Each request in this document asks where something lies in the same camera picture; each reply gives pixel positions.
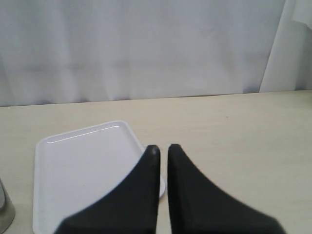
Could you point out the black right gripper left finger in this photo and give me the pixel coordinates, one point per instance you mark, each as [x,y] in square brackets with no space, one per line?
[130,208]

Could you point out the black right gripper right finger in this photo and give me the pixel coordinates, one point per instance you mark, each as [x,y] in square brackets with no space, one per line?
[198,206]

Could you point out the steel mug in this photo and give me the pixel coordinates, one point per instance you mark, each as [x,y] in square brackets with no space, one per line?
[7,209]

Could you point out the white plastic tray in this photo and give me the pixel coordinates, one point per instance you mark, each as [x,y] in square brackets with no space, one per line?
[76,169]

